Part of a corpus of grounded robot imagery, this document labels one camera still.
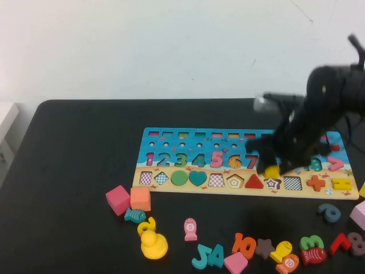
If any yellow pentagon piece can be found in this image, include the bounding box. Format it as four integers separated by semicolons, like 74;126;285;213
263;165;282;178

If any pink number five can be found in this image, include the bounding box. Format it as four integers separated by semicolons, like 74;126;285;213
210;151;225;169

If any orange plus sign piece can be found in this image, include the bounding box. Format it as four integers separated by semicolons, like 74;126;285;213
306;175;326;191

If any orange cube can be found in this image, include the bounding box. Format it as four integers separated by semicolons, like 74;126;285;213
130;187;152;212

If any light pink cube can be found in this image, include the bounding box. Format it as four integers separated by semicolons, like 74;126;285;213
349;200;365;231

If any teal wooden fish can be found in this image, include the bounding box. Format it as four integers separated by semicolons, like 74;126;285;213
124;207;147;223

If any colourful wooden puzzle board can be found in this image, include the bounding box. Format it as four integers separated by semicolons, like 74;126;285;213
133;127;360;200

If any teal number four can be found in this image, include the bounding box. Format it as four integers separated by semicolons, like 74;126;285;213
206;243;225;268

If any magenta cube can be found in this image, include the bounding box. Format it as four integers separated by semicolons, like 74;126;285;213
106;184;132;216

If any red triangle piece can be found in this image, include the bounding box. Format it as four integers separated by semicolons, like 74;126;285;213
244;173;265;190

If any orange number ten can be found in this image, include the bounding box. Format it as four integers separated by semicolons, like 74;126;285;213
231;232;257;260

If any pink fish with five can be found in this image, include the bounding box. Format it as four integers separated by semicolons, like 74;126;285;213
184;217;198;242

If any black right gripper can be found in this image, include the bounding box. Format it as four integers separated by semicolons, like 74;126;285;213
245;105;334;175

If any teal number five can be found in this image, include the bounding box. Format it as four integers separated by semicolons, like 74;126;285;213
191;244;213;270

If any teal heart piece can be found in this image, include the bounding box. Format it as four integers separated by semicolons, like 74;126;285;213
188;170;208;187

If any brown number eight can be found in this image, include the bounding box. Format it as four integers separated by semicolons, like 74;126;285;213
348;231;365;257

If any slate blue number nine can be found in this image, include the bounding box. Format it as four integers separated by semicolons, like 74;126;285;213
318;203;342;223

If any yellow duck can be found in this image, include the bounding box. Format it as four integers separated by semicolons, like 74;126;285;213
140;229;169;260

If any green number three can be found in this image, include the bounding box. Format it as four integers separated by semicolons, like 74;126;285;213
299;235;325;252

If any red number seven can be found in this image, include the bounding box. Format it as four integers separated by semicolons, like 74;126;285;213
329;232;353;256

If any yellow number piece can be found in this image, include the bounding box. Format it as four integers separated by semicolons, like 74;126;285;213
137;216;157;237

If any brown star piece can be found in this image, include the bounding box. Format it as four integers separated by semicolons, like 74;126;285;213
254;238;276;260

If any yellow equals sign piece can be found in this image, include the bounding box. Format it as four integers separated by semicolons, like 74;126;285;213
331;178;353;191

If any pink greater-than sign piece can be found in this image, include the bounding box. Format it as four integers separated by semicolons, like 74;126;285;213
327;156;345;171

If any orange fish with ten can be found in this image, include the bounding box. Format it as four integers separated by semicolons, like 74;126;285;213
275;253;300;274

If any red wooden fish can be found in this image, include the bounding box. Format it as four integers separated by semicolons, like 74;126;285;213
300;247;327;265

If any pink trapezoid piece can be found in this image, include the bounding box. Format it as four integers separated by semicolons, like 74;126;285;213
224;251;248;274

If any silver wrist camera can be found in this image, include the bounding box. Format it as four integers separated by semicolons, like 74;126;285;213
253;95;286;113

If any yellow wooden fish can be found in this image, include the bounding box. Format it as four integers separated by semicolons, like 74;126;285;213
269;240;294;264

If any green circle piece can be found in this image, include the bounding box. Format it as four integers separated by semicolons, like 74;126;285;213
171;170;189;187

